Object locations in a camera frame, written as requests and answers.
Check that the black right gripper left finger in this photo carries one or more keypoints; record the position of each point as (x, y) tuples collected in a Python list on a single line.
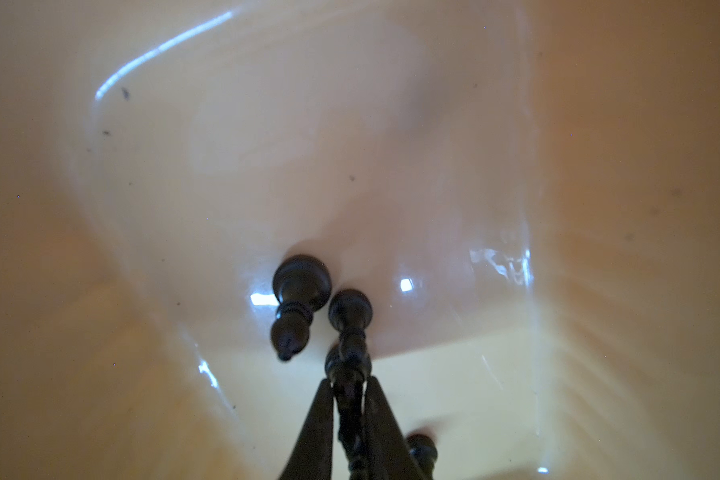
[(311, 457)]

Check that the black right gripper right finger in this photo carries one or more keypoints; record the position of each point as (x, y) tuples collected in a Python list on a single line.
[(387, 452)]

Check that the black chess piece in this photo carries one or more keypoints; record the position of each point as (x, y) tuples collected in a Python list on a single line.
[(348, 367)]

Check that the black chess pawn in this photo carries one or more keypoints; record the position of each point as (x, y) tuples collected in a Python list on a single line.
[(424, 453)]

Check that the black chess bishop lying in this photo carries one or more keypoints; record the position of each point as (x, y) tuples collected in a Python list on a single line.
[(302, 286)]

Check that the yellow plastic tray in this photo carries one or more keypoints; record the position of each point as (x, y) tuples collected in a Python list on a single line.
[(528, 192)]

